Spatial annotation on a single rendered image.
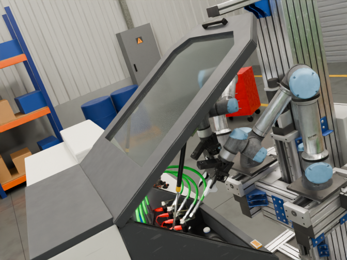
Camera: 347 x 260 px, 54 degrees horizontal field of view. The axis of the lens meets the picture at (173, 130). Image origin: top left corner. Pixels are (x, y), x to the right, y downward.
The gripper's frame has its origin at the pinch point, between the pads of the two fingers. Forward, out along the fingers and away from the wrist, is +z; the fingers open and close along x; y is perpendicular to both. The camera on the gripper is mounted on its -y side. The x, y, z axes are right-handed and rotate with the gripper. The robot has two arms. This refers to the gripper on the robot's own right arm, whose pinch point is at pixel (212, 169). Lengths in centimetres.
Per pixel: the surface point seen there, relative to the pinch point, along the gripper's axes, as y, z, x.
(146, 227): -52, -17, -47
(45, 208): -81, -27, -14
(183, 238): -41, -6, -47
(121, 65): 148, -9, 655
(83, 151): -57, -32, 23
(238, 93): 230, 67, 318
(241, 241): -7.0, 29.9, -24.1
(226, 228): -7.4, 28.2, -12.1
